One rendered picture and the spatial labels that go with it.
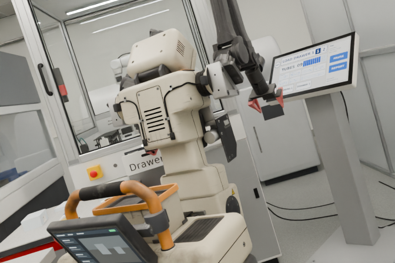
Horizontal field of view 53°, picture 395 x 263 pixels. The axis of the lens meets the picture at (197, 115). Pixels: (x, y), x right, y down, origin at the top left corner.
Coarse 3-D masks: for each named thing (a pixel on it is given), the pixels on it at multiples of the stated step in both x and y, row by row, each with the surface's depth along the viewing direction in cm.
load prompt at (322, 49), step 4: (316, 48) 218; (320, 48) 215; (324, 48) 213; (304, 52) 223; (308, 52) 221; (312, 52) 218; (316, 52) 216; (320, 52) 214; (324, 52) 212; (288, 56) 231; (292, 56) 228; (296, 56) 226; (300, 56) 224; (304, 56) 221; (308, 56) 219; (284, 60) 232; (288, 60) 229; (292, 60) 227; (296, 60) 225; (284, 64) 230
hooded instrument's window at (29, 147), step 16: (32, 112) 295; (0, 128) 236; (16, 128) 259; (32, 128) 286; (0, 144) 229; (16, 144) 251; (32, 144) 276; (48, 144) 307; (0, 160) 223; (16, 160) 244; (32, 160) 268; (48, 160) 297; (0, 176) 218; (16, 176) 237
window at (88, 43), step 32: (32, 0) 219; (64, 0) 220; (96, 0) 221; (128, 0) 222; (160, 0) 223; (64, 32) 221; (96, 32) 222; (128, 32) 223; (192, 32) 225; (64, 64) 222; (96, 64) 223; (64, 96) 223; (96, 96) 224; (96, 128) 225; (128, 128) 226
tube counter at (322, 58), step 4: (320, 56) 213; (324, 56) 211; (304, 60) 220; (308, 60) 218; (312, 60) 216; (316, 60) 214; (320, 60) 212; (324, 60) 210; (300, 64) 221; (304, 64) 219; (308, 64) 217; (312, 64) 215; (296, 68) 222
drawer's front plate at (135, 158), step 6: (144, 150) 212; (126, 156) 211; (132, 156) 211; (138, 156) 212; (150, 156) 212; (156, 156) 212; (126, 162) 211; (132, 162) 212; (138, 162) 212; (162, 162) 213; (126, 168) 212; (132, 168) 212; (138, 168) 212; (144, 168) 212; (150, 168) 212; (132, 174) 212
